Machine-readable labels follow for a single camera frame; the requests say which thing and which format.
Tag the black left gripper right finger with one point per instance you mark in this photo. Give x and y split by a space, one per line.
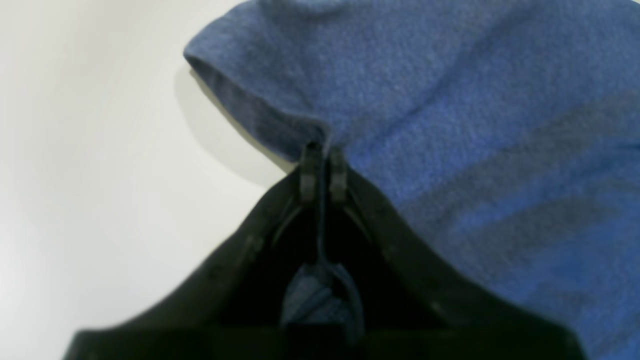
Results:
414 305

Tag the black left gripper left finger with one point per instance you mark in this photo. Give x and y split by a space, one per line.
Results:
230 306

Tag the blue grey T-shirt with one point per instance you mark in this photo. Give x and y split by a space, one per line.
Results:
506 132

